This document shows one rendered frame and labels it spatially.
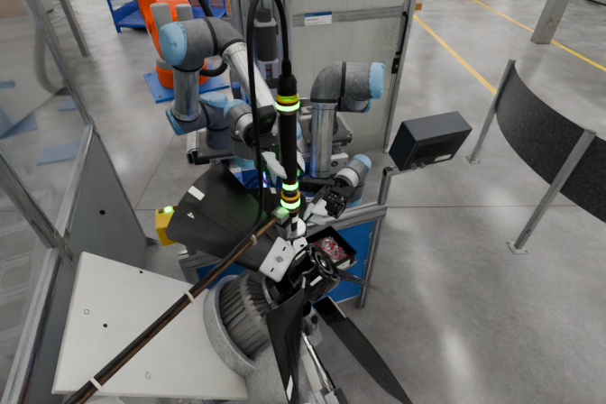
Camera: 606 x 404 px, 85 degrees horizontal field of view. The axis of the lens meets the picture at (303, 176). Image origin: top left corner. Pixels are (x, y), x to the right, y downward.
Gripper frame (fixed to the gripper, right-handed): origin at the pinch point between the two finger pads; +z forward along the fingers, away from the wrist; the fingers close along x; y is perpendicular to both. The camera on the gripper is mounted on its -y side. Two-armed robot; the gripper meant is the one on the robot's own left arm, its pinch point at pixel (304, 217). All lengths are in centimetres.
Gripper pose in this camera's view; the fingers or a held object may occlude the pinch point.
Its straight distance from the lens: 99.4
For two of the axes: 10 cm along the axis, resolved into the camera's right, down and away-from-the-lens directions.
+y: 8.3, 4.3, -3.6
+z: -5.6, 5.3, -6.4
